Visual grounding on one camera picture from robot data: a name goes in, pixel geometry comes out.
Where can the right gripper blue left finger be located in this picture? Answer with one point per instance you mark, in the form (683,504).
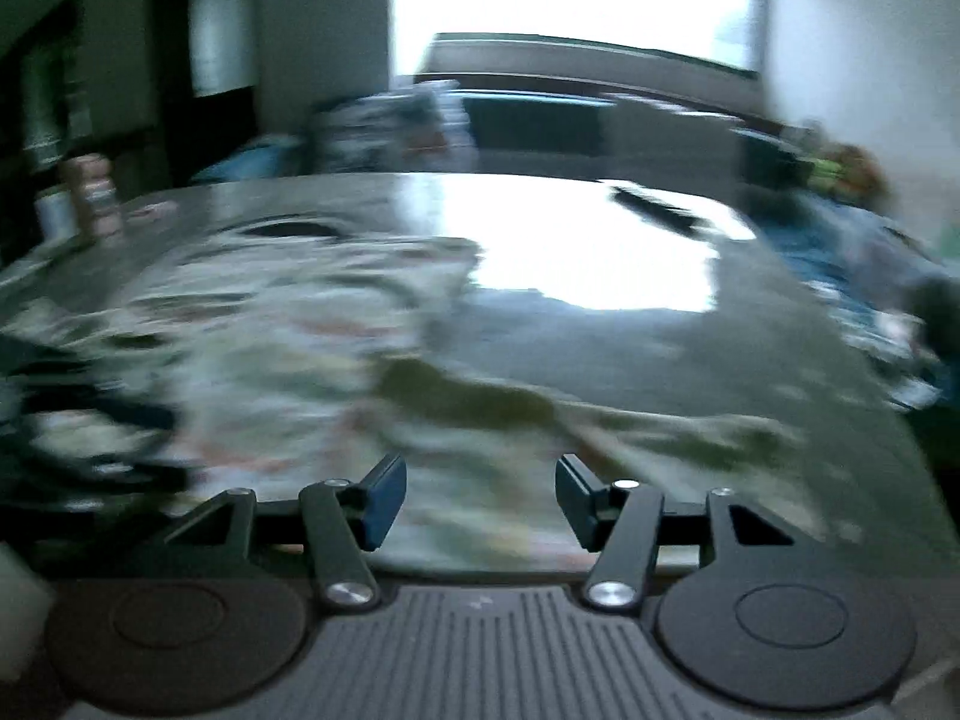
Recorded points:
(372,505)

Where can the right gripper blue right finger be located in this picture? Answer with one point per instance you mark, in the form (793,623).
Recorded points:
(590,506)

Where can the patterned children's garment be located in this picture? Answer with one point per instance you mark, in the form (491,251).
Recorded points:
(294,360)

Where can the pink cartoon bottle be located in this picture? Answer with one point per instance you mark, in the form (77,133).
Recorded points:
(93,197)

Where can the round induction cooker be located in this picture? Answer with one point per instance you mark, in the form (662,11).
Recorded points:
(288,227)

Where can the black remote control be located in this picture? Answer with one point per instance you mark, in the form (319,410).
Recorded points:
(673,218)

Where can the blue cushion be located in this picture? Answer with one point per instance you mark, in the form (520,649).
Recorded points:
(268,156)

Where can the plain grey pillow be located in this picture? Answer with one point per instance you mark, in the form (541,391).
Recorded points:
(664,145)

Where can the butterfly print pillow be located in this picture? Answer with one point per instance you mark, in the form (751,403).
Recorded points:
(420,128)

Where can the dark door with glass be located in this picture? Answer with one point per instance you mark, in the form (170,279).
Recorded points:
(205,67)

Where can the green bench sofa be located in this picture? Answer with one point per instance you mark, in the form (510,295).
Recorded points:
(893,299)

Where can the orange green plush toys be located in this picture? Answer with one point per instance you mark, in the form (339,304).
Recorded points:
(847,174)

